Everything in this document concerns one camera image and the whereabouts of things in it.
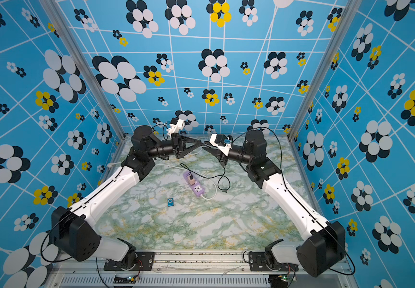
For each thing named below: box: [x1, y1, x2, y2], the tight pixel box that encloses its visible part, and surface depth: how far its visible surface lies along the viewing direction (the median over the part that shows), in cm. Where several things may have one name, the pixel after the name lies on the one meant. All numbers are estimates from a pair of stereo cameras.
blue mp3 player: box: [167, 198, 175, 207], surface depth 93 cm
